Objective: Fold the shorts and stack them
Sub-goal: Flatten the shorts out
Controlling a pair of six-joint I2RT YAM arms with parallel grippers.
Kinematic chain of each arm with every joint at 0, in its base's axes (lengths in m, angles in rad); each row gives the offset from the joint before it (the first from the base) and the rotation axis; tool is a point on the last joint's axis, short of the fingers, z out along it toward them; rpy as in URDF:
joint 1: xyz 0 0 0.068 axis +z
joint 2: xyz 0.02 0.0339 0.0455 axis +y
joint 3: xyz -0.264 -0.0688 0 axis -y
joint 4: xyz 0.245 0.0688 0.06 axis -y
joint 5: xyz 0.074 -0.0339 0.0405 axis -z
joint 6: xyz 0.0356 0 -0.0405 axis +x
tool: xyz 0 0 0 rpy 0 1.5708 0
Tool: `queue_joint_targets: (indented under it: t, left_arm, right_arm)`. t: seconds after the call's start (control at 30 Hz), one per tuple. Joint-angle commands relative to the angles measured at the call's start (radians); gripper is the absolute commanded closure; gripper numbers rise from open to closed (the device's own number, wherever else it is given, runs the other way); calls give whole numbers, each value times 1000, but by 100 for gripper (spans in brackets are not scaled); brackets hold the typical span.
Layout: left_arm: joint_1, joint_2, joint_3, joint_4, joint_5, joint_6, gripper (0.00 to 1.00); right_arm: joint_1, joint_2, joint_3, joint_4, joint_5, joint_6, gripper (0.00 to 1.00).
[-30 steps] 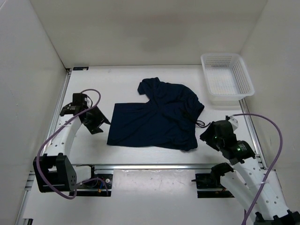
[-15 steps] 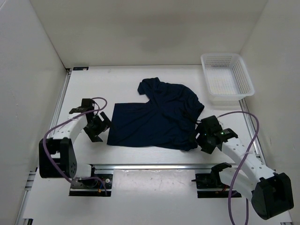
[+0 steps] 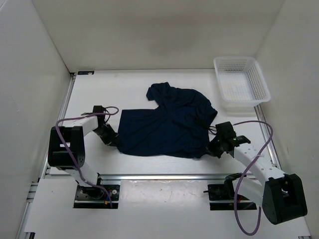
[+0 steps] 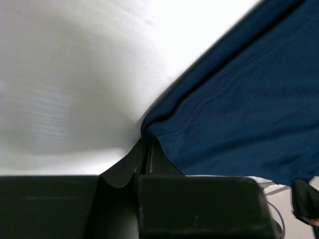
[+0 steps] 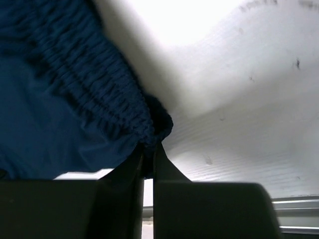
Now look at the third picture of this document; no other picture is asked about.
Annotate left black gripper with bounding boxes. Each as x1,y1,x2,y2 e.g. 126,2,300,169
93,123,120,147

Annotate navy blue shorts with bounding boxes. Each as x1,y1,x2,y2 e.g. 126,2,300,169
117,82,218,158

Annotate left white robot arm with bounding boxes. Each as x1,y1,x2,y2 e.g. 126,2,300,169
48,105,119,199

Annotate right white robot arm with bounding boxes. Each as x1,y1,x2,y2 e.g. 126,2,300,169
207,121,308,225

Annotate white plastic basket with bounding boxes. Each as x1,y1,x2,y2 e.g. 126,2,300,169
213,56,271,113

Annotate black label sticker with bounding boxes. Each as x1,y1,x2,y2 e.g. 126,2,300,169
77,71,95,75

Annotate aluminium rail front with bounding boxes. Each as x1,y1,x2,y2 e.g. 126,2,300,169
39,174,272,181

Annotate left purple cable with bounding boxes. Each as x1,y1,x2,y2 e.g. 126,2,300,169
55,106,120,209

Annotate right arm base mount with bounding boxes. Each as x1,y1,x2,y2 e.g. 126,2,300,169
204,184,257,211

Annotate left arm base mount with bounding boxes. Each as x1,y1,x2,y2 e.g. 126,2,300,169
73,181,121,209

